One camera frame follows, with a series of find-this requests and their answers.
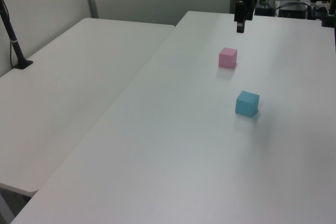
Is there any pink cube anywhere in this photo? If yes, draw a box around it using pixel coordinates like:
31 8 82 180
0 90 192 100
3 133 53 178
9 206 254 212
218 47 238 69

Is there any black camera stand pole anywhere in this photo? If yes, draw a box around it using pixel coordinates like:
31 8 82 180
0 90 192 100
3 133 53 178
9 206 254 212
0 0 34 70

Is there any black electronics box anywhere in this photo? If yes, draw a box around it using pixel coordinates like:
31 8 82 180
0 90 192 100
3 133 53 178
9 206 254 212
278 1 308 19

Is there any black table clamp mount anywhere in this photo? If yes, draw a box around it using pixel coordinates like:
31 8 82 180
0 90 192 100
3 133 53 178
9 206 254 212
320 0 336 28

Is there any blue cube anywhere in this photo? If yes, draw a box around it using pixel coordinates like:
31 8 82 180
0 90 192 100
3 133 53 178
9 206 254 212
235 90 260 118

